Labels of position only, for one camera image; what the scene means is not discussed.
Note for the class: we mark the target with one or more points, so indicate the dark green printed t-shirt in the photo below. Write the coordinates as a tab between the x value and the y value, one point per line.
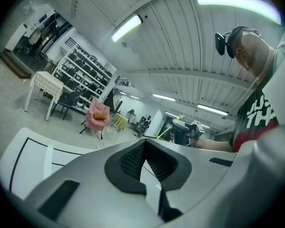
256	117

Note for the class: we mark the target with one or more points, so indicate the ceiling light tube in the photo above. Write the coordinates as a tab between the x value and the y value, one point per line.
212	109
127	27
237	2
164	97

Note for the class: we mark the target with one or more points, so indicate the white table with black lines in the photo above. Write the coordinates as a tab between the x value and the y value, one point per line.
33	155

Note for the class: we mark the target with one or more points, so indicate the black staircase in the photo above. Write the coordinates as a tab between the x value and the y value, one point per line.
120	96

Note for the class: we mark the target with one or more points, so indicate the white metal shelving rack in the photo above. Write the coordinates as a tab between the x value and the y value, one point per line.
85	63

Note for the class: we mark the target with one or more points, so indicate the brown cushion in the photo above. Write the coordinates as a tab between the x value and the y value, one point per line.
99	116

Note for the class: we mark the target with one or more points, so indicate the pink armchair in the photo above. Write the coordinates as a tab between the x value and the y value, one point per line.
96	125

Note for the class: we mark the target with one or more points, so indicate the wooden step platform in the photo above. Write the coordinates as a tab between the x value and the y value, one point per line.
14	64

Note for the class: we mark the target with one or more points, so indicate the person's head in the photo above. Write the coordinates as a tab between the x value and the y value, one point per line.
251	53

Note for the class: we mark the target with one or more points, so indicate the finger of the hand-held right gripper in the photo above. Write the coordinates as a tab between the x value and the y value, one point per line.
180	123
182	136

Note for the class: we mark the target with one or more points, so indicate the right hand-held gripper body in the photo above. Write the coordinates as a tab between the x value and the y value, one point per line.
197	128

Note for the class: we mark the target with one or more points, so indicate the yellow-green stool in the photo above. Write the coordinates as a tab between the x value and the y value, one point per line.
120	121

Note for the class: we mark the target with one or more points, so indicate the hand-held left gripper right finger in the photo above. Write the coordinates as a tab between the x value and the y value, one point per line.
199	170

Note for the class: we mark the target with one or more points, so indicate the white table with cream cloth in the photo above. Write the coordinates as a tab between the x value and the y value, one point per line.
47	83

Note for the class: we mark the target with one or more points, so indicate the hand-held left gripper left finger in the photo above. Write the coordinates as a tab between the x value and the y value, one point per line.
90	186

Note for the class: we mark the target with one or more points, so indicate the yellow star wand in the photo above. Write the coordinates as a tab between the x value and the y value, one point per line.
162	132

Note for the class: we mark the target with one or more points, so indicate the black head-mounted camera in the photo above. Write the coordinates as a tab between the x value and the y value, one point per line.
221	44

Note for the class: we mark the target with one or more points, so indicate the dark blue chair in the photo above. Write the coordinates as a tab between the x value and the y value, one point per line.
70	100

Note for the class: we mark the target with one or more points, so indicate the person's right forearm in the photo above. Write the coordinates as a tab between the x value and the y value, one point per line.
213	145

